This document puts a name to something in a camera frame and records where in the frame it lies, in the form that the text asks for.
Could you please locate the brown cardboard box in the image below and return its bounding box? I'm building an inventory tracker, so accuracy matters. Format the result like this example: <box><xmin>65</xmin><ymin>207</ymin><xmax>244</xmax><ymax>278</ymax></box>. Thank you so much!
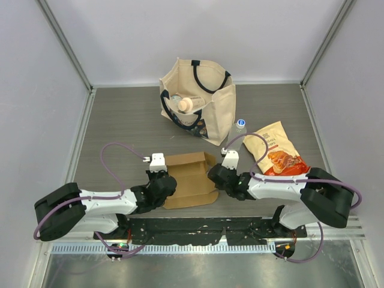
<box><xmin>163</xmin><ymin>152</ymin><xmax>219</xmax><ymax>209</ymax></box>

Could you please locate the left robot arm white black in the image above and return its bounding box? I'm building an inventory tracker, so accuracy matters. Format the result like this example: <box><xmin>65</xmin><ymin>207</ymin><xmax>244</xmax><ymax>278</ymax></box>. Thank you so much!
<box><xmin>33</xmin><ymin>170</ymin><xmax>177</xmax><ymax>242</ymax></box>

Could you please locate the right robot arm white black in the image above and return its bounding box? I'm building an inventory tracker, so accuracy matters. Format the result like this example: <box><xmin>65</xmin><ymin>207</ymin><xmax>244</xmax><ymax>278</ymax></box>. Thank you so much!
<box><xmin>208</xmin><ymin>164</ymin><xmax>358</xmax><ymax>237</ymax></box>

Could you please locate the clear plastic water bottle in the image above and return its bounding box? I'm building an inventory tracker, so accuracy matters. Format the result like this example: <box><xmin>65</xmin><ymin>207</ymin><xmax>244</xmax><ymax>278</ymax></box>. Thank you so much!
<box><xmin>226</xmin><ymin>119</ymin><xmax>247</xmax><ymax>151</ymax></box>

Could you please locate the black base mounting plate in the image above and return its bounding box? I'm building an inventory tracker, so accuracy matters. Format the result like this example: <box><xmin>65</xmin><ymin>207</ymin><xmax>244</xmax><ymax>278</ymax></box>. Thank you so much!
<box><xmin>100</xmin><ymin>216</ymin><xmax>307</xmax><ymax>246</ymax></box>

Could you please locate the cassava chips snack bag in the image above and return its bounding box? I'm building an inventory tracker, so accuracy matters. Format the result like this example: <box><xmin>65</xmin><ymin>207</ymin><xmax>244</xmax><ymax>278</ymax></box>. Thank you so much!
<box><xmin>243</xmin><ymin>121</ymin><xmax>310</xmax><ymax>176</ymax></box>

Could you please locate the peach capped bottle in bag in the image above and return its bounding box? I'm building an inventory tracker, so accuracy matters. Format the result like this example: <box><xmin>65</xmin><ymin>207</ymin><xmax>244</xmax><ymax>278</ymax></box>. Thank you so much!
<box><xmin>178</xmin><ymin>96</ymin><xmax>205</xmax><ymax>113</ymax></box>

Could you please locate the beige canvas tote bag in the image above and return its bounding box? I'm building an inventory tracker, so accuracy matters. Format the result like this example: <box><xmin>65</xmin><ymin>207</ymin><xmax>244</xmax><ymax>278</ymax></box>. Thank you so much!
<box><xmin>160</xmin><ymin>59</ymin><xmax>236</xmax><ymax>146</ymax></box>

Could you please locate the white item in bag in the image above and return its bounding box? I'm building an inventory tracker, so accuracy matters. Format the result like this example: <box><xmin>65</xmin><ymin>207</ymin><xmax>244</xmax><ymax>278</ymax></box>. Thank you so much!
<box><xmin>170</xmin><ymin>95</ymin><xmax>182</xmax><ymax>102</ymax></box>

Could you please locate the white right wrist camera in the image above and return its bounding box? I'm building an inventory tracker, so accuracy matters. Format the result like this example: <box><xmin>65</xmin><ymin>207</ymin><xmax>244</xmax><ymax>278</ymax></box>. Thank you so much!
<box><xmin>221</xmin><ymin>148</ymin><xmax>239</xmax><ymax>170</ymax></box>

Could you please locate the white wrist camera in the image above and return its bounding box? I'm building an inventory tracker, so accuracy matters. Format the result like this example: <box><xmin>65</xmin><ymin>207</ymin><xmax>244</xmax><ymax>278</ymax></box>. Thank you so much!
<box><xmin>221</xmin><ymin>148</ymin><xmax>239</xmax><ymax>170</ymax></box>
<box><xmin>143</xmin><ymin>153</ymin><xmax>167</xmax><ymax>173</ymax></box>

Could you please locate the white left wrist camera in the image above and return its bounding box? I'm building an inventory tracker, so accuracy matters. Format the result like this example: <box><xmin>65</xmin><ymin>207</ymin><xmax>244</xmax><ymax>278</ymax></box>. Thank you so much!
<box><xmin>143</xmin><ymin>153</ymin><xmax>167</xmax><ymax>173</ymax></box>

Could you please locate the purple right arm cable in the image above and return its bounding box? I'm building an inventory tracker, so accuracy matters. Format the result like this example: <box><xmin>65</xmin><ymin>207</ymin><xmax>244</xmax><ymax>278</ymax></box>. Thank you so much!
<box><xmin>223</xmin><ymin>132</ymin><xmax>363</xmax><ymax>214</ymax></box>

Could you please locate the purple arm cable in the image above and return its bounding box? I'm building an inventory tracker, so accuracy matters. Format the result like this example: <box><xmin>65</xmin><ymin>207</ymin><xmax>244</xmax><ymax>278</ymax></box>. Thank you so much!
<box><xmin>223</xmin><ymin>132</ymin><xmax>363</xmax><ymax>214</ymax></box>
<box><xmin>32</xmin><ymin>142</ymin><xmax>148</xmax><ymax>240</ymax></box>

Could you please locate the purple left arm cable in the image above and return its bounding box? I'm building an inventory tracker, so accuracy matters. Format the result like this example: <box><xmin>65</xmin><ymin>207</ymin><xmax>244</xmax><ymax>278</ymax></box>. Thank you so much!
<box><xmin>32</xmin><ymin>142</ymin><xmax>148</xmax><ymax>240</ymax></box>

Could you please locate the white slotted cable duct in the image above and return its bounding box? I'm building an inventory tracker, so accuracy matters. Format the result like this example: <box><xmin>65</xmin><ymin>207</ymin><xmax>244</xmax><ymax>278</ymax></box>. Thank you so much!
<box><xmin>50</xmin><ymin>242</ymin><xmax>276</xmax><ymax>255</ymax></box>

